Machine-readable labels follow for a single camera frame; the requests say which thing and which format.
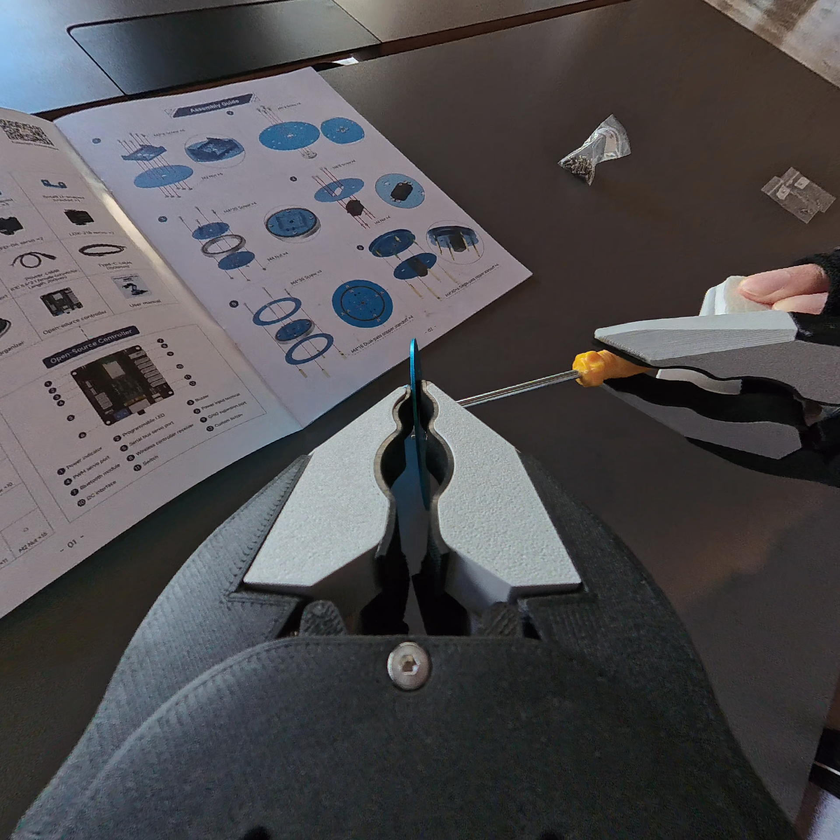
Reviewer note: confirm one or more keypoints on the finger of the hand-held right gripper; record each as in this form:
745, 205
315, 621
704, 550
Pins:
709, 338
741, 426

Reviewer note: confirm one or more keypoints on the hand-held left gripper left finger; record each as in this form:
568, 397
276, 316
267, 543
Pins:
315, 525

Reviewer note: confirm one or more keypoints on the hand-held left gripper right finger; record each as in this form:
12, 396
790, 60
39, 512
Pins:
512, 525

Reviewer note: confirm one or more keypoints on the blue round metal plate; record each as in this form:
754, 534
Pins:
415, 367

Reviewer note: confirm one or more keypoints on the adjoining grey desk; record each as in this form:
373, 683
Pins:
39, 39

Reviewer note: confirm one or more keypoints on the person's right hand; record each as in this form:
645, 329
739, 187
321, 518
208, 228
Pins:
794, 285

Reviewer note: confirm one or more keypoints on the small clear plastic bag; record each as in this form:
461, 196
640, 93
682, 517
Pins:
797, 193

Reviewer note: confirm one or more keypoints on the clear bag of screws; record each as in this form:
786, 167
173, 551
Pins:
594, 154

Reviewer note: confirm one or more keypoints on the open assembly manual booklet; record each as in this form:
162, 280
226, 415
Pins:
197, 262

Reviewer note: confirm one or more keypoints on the person's white shirt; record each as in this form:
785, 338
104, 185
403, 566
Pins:
827, 814

